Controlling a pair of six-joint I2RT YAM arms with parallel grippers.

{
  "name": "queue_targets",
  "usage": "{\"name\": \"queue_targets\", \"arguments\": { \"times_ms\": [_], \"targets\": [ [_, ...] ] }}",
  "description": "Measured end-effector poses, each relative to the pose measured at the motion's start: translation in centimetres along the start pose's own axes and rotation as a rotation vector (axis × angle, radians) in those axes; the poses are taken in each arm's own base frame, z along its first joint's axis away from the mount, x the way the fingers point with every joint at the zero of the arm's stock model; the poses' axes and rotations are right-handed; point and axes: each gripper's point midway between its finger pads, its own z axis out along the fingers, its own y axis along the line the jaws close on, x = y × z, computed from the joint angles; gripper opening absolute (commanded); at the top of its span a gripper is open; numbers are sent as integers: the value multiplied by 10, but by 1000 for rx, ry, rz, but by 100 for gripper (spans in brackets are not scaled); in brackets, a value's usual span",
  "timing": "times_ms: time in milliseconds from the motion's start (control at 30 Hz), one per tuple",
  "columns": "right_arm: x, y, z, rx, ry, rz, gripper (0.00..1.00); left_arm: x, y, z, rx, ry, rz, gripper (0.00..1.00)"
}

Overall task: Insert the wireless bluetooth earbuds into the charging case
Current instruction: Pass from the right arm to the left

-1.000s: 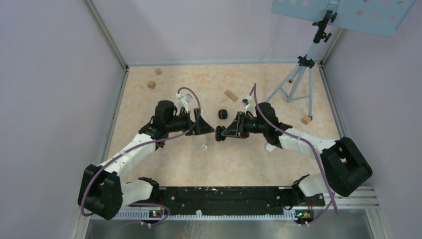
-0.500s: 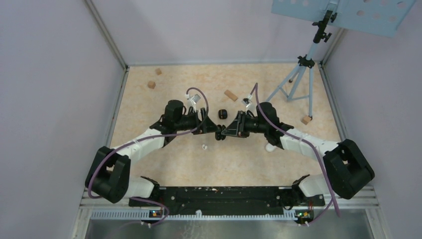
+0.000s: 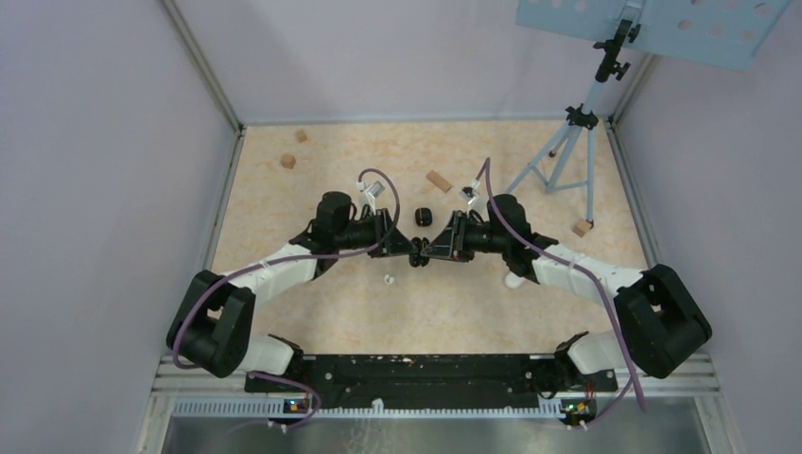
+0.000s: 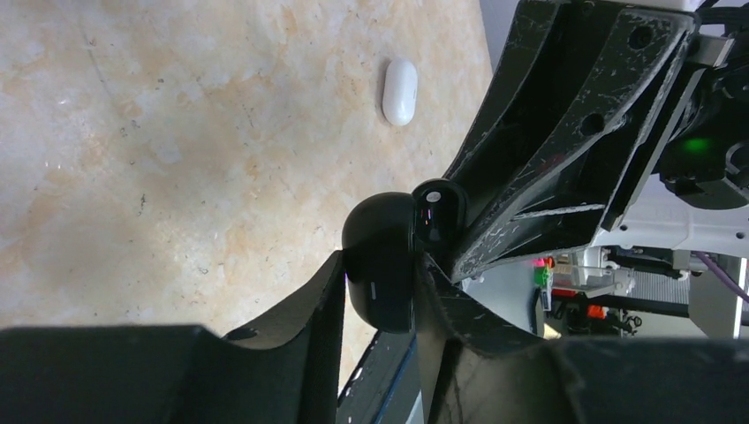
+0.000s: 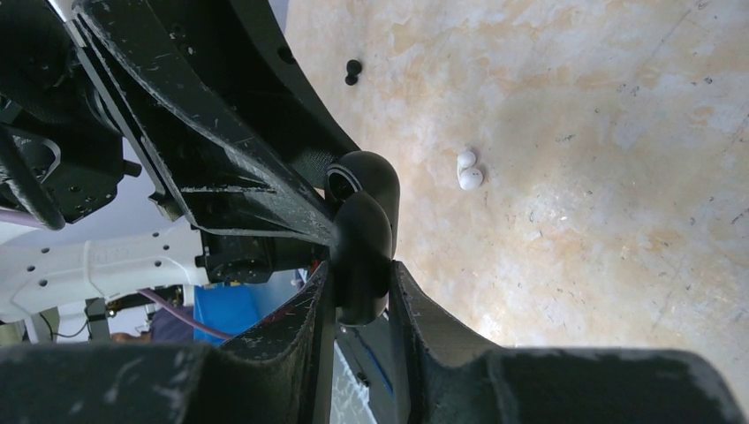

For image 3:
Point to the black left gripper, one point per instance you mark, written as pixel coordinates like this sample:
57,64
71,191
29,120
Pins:
389,242

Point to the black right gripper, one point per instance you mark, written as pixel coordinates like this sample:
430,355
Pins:
450,244

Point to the black oval charging case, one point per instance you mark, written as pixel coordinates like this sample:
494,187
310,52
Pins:
416,260

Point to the white oval charging case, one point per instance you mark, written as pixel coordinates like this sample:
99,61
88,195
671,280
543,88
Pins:
513,281

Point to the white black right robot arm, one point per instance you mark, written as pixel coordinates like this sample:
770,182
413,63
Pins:
656,324

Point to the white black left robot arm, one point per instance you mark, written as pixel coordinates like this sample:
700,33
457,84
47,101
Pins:
213,327

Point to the black case with gold band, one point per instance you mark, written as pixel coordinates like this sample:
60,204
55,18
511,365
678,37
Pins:
423,216

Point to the long wooden block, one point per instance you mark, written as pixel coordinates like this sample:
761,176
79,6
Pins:
439,181

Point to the light blue tripod stand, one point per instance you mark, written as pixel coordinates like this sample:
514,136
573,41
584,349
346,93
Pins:
551,160

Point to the wooden cube left side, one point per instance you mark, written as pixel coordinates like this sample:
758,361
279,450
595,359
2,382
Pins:
288,161

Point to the wooden block under tripod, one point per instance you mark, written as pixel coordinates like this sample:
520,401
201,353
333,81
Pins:
582,227

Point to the light blue perforated panel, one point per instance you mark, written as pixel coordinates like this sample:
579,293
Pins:
721,33

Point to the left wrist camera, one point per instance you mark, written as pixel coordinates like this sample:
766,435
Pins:
369,193

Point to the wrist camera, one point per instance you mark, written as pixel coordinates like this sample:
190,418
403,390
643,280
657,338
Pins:
369,193
470,193

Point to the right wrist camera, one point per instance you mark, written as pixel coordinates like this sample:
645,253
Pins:
470,193

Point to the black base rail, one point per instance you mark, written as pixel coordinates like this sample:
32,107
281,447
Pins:
436,382

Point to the white slotted cable duct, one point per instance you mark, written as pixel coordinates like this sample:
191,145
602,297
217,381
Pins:
278,408

